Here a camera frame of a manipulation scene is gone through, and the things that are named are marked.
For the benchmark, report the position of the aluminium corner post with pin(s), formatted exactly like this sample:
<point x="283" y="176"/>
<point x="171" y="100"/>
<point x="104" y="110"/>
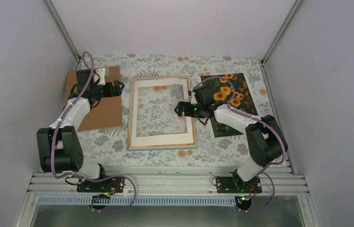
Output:
<point x="62" y="29"/>
<point x="287" y="21"/>

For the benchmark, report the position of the sunflower photo print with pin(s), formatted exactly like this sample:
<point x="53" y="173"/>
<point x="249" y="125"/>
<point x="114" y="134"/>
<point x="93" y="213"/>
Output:
<point x="222" y="89"/>

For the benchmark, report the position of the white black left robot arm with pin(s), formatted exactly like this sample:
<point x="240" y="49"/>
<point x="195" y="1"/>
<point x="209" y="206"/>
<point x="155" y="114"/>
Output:
<point x="93" y="101"/>

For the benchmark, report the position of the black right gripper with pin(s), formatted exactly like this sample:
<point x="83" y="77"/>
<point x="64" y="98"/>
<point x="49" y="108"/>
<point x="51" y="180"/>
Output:
<point x="187" y="112"/>

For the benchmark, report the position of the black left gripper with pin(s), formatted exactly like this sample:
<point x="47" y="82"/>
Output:
<point x="117" y="91"/>

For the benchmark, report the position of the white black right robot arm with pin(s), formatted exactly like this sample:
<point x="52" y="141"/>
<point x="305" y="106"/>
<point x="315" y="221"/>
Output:
<point x="265" y="140"/>

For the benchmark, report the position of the white mat board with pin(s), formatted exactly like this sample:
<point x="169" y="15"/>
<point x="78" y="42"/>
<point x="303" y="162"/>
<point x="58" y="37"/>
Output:
<point x="164" y="139"/>

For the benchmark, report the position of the grey slotted cable duct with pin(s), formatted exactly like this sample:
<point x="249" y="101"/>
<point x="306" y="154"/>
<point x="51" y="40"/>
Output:
<point x="140" y="200"/>

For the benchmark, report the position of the aluminium mounting rail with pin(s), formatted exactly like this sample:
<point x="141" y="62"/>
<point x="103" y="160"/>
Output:
<point x="173" y="184"/>

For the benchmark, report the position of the right aluminium corner post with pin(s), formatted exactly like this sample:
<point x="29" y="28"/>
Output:
<point x="287" y="21"/>

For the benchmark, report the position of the brown cardboard backing board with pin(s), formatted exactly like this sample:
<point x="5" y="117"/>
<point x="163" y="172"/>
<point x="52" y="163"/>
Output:
<point x="108" y="113"/>

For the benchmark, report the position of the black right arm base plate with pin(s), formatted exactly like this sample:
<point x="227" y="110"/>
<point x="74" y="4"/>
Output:
<point x="227" y="185"/>

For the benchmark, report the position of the floral patterned tablecloth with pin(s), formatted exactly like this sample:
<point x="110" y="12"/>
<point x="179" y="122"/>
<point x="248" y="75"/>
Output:
<point x="108" y="146"/>

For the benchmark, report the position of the left aluminium corner post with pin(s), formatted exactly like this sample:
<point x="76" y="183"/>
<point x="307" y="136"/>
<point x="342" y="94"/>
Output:
<point x="62" y="29"/>

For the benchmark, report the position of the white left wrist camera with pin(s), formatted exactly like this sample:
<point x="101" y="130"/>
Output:
<point x="100" y="75"/>

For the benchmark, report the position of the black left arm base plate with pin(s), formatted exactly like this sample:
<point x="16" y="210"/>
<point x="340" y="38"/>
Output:
<point x="111" y="185"/>

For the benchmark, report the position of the teal wooden picture frame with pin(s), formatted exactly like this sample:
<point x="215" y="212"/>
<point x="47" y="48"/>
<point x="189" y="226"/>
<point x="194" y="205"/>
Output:
<point x="192" y="137"/>

